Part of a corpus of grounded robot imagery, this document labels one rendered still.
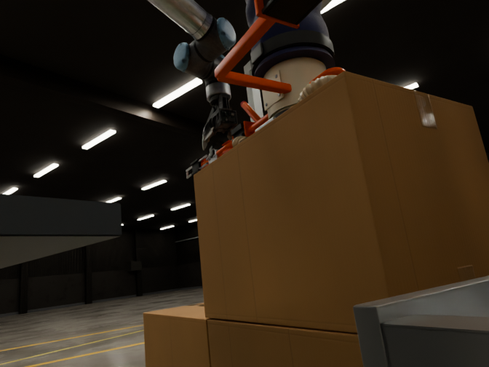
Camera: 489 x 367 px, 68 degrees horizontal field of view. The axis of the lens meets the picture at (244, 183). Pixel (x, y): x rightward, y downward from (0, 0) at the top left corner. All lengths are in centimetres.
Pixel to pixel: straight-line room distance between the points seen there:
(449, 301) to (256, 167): 47
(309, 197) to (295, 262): 12
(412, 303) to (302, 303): 31
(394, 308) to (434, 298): 7
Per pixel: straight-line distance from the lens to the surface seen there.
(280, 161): 71
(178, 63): 130
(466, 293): 49
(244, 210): 81
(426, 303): 42
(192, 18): 118
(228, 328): 92
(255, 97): 460
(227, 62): 77
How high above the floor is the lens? 65
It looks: 14 degrees up
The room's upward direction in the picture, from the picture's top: 7 degrees counter-clockwise
